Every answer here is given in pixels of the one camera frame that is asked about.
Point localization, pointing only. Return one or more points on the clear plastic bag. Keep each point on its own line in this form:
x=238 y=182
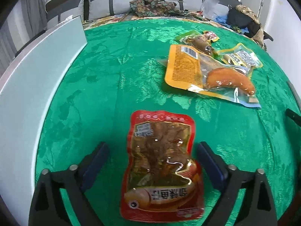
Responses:
x=208 y=7

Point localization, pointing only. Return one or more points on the blue cloth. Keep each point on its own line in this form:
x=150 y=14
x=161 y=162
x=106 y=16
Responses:
x=223 y=21

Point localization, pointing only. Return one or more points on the patterned dark cloth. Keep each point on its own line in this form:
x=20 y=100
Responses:
x=156 y=8

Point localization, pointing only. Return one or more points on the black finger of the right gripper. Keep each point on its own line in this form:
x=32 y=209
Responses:
x=289 y=113

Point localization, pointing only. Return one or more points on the white storage box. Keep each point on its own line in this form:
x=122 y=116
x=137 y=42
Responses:
x=27 y=90

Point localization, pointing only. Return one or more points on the black and tan bag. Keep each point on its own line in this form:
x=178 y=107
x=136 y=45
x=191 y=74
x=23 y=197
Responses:
x=243 y=17

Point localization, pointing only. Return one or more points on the small red yellow snack packet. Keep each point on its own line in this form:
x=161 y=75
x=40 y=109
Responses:
x=210 y=36

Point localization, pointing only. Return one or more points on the yellow-edged clear snack packet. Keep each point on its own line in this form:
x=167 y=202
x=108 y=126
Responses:
x=241 y=58

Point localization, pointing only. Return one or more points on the green snack packet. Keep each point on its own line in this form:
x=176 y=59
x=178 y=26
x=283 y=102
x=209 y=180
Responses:
x=198 y=41

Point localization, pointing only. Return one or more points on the orange sausage snack packet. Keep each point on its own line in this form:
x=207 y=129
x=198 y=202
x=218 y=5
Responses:
x=189 y=69

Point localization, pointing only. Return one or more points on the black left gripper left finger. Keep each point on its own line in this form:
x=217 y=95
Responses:
x=47 y=207

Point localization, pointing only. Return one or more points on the green patterned tablecloth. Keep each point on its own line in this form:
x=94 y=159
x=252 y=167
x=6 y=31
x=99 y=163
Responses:
x=118 y=72

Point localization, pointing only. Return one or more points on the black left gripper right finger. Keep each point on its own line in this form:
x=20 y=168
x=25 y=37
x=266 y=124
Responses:
x=257 y=207

